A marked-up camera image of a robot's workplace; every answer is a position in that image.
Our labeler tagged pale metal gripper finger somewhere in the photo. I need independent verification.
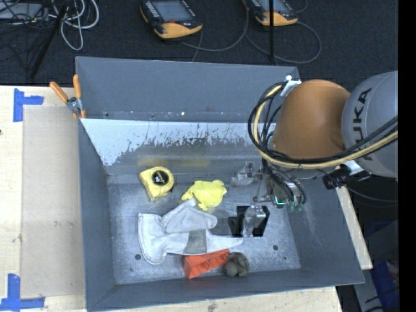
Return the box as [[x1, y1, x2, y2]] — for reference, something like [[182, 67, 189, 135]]
[[231, 161, 258, 189], [242, 205, 268, 238]]

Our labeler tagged black open box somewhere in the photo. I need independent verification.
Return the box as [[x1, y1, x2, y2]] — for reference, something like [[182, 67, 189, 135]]
[[227, 205, 271, 239]]

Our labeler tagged yellow soft toy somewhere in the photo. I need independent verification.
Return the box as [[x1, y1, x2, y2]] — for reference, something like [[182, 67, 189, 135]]
[[181, 179, 228, 212]]

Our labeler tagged brown toy turtle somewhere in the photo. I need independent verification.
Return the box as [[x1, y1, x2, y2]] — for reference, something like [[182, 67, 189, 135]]
[[223, 252, 251, 278]]

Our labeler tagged orange-red wedge block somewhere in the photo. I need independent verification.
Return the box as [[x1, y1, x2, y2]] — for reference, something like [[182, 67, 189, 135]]
[[182, 248, 231, 280]]

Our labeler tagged yellow tape measure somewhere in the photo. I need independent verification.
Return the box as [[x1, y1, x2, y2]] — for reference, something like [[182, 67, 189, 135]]
[[138, 166, 176, 202]]

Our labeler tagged white work glove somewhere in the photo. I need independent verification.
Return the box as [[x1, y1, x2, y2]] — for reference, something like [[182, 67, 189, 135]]
[[136, 198, 245, 267]]

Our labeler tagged grey metal bin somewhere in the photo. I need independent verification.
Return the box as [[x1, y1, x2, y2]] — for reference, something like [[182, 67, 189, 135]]
[[75, 56, 366, 312]]

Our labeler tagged pale cardboard board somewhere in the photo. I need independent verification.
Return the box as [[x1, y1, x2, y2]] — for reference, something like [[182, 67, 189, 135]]
[[19, 104, 86, 300]]

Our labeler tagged black cylinder on white bracket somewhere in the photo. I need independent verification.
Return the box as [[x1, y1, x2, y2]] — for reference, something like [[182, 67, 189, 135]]
[[322, 161, 372, 190]]

